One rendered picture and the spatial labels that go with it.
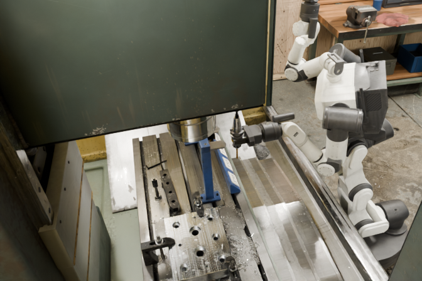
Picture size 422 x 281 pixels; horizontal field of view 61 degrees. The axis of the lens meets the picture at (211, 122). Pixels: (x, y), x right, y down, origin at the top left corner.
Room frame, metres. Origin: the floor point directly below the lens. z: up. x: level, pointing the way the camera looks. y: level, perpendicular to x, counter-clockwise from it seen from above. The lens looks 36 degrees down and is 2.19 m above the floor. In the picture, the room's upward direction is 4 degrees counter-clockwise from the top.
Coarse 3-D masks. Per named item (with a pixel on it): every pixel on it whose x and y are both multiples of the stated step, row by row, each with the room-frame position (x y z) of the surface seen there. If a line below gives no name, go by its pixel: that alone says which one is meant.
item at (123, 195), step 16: (240, 112) 1.95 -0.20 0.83; (144, 128) 1.85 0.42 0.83; (160, 128) 1.85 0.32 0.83; (224, 128) 1.84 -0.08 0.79; (112, 144) 1.74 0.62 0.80; (128, 144) 1.74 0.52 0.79; (112, 160) 1.65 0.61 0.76; (128, 160) 1.65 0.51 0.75; (112, 176) 1.55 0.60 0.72; (128, 176) 1.55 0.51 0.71; (112, 192) 1.46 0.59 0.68; (128, 192) 1.46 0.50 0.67; (112, 208) 1.37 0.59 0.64; (128, 208) 1.37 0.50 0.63
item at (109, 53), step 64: (0, 0) 0.75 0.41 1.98; (64, 0) 0.77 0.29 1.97; (128, 0) 0.80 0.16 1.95; (192, 0) 0.82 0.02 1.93; (256, 0) 0.85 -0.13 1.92; (0, 64) 0.74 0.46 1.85; (64, 64) 0.76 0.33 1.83; (128, 64) 0.79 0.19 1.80; (192, 64) 0.82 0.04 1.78; (256, 64) 0.85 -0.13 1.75; (64, 128) 0.76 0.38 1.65; (128, 128) 0.79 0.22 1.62
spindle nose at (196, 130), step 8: (184, 120) 0.86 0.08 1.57; (192, 120) 0.86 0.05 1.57; (200, 120) 0.87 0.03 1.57; (208, 120) 0.88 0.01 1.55; (168, 128) 0.90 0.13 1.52; (176, 128) 0.87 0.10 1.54; (184, 128) 0.86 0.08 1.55; (192, 128) 0.86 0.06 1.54; (200, 128) 0.87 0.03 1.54; (208, 128) 0.88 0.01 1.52; (176, 136) 0.87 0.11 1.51; (184, 136) 0.86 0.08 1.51; (192, 136) 0.86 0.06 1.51; (200, 136) 0.87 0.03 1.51; (208, 136) 0.88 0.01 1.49
